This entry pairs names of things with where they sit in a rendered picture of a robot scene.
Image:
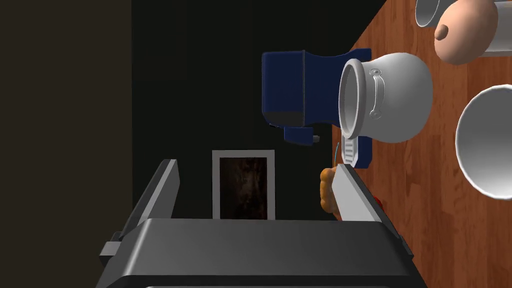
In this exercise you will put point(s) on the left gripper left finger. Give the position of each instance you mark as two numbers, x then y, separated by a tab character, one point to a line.
156	191

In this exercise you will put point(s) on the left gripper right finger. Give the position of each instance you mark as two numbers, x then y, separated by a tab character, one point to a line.
355	198

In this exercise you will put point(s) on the red fruit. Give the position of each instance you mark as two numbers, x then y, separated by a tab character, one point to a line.
377	202

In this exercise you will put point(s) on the orange bread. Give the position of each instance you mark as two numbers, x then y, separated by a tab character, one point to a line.
327	191

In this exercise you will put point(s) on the white framed dark picture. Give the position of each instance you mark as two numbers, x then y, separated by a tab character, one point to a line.
243	186

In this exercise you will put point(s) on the white bowl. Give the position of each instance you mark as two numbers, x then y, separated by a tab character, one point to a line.
486	144

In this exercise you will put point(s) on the white mug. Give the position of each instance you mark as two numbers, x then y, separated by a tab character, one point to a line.
426	12

